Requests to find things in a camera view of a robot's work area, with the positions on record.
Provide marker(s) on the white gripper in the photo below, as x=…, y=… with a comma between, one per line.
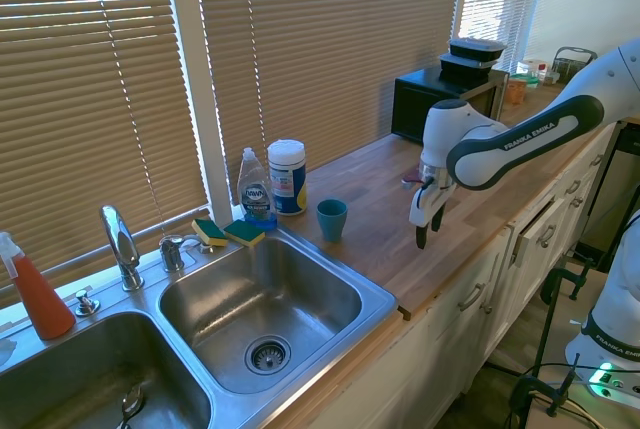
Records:
x=425, y=204

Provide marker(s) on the blue plastic cup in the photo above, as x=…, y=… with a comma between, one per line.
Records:
x=331, y=225

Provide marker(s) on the orange packet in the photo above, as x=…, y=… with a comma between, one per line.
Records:
x=516, y=91

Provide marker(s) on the round metal drain strainer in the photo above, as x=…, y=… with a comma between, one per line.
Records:
x=268, y=355

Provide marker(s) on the small chrome sink knob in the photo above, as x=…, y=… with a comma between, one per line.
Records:
x=86, y=304

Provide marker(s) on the black plastic food container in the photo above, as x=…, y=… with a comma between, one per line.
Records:
x=477, y=49
x=465, y=71

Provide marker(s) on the black C-clamp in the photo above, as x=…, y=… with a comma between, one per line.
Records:
x=542, y=389
x=575, y=276

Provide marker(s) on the metal spoon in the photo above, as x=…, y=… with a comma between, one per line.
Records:
x=132, y=401

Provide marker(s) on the black microwave oven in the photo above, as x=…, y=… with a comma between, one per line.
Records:
x=412, y=106

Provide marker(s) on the orange spray bottle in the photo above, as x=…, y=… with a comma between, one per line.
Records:
x=42, y=304

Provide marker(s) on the white wipes canister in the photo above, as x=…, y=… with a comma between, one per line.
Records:
x=289, y=179

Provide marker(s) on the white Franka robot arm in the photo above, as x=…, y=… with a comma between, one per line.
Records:
x=525, y=144

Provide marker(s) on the clear container green lid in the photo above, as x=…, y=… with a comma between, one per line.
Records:
x=531, y=71

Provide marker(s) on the chrome kitchen faucet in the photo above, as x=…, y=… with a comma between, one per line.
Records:
x=122, y=249

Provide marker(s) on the stainless steel double sink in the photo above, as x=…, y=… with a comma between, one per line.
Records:
x=280, y=289

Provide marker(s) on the clear Dawn dish soap bottle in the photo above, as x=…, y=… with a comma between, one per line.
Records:
x=257, y=199

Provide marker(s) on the yellow green sponge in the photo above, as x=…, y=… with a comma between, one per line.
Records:
x=210, y=233
x=245, y=234

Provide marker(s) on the dark steel dishwasher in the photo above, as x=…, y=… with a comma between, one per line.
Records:
x=615, y=189

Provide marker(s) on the wide tan window blind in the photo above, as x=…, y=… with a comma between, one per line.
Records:
x=325, y=49
x=90, y=99

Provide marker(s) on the white window frame post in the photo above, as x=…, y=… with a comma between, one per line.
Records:
x=200, y=99

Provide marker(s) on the white kitchen cabinet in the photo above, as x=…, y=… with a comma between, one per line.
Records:
x=450, y=349

